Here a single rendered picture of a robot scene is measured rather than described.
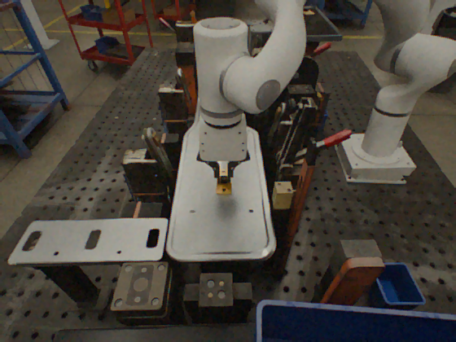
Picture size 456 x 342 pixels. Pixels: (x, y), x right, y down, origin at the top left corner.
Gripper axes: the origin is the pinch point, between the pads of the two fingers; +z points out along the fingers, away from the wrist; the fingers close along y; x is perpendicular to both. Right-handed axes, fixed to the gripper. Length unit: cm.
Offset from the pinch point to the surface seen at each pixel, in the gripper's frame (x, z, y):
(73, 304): 17, 33, 42
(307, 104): -0.1, -17.6, -16.2
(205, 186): 1.3, 3.3, 4.4
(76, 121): -180, 104, 143
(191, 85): -76, 16, 15
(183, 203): 6.5, 3.3, 9.2
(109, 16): -278, 39, 120
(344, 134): 0.6, -11.1, -25.1
